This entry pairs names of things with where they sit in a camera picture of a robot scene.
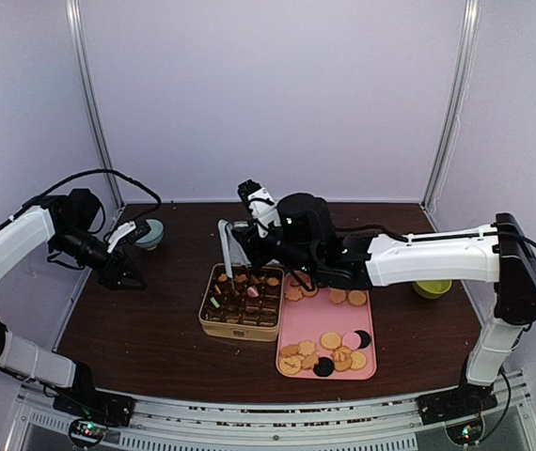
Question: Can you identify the black sandwich cookie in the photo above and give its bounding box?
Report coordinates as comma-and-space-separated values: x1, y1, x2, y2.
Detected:
312, 357, 335, 378
355, 330, 372, 350

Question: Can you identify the black sandwich cookie bottom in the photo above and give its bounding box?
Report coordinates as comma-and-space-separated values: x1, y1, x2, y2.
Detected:
312, 357, 335, 378

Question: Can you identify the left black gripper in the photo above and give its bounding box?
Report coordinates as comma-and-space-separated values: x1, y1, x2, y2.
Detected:
52, 225, 147, 289

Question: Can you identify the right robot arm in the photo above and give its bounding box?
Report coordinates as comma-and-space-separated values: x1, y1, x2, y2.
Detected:
218, 180, 536, 415

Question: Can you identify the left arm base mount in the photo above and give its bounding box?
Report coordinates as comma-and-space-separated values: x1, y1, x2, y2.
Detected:
53, 391, 135, 428

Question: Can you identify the swirl butter cookie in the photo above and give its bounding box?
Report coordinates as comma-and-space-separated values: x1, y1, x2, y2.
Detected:
332, 346, 353, 363

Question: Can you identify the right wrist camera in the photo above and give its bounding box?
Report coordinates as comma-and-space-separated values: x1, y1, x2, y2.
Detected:
237, 179, 280, 238

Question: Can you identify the silver tin lid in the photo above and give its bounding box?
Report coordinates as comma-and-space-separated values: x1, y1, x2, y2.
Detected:
226, 221, 250, 266

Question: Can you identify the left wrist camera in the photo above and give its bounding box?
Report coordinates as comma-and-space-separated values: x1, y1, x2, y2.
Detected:
106, 221, 151, 254

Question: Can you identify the gold cookie tin box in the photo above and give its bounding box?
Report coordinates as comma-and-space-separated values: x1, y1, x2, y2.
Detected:
197, 264, 285, 342

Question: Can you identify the light blue ceramic bowl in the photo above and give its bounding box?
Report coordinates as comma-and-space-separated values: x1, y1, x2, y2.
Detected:
134, 219, 165, 251

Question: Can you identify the metal tongs white handle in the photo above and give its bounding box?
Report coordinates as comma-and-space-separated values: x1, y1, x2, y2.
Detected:
217, 219, 237, 288

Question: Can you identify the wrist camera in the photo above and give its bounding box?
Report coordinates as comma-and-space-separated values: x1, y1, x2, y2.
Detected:
237, 179, 280, 238
106, 221, 151, 254

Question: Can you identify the green plastic bowl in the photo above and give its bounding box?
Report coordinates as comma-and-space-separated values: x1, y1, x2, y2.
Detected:
413, 280, 452, 300

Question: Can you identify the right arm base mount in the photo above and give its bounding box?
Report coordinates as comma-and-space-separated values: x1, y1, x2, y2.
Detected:
417, 390, 498, 426

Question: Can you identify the pink plastic tray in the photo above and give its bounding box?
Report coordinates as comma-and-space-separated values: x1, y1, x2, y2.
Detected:
276, 274, 377, 381

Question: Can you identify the clock face round cookie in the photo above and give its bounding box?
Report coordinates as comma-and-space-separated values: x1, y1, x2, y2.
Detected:
278, 355, 302, 376

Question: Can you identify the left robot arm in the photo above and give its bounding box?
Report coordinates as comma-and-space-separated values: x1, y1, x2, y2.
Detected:
0, 189, 150, 417

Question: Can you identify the pink round cookie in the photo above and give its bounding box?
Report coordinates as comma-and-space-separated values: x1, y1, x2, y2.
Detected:
341, 332, 362, 350
247, 287, 260, 298

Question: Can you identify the right aluminium frame post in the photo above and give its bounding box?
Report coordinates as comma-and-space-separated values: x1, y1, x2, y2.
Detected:
422, 0, 481, 214

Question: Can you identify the black sandwich cookie right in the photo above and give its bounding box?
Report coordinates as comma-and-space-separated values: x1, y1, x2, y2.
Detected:
355, 330, 372, 350

